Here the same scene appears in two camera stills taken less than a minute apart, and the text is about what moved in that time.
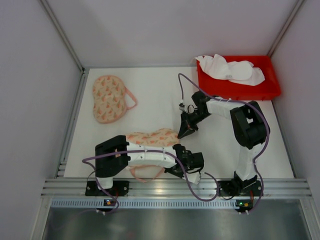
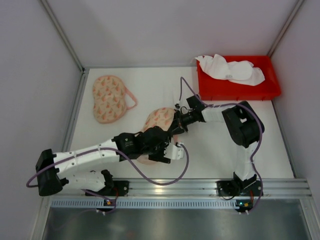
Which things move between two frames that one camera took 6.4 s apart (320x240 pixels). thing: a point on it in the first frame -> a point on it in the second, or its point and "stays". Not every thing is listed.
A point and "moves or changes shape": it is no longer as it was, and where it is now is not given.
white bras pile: x=243 y=72 stays
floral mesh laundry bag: x=161 y=137 moves or changes shape
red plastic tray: x=225 y=90 stays
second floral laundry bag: x=109 y=98 stays
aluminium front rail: x=176 y=188 stays
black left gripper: x=176 y=170 -> x=164 y=146
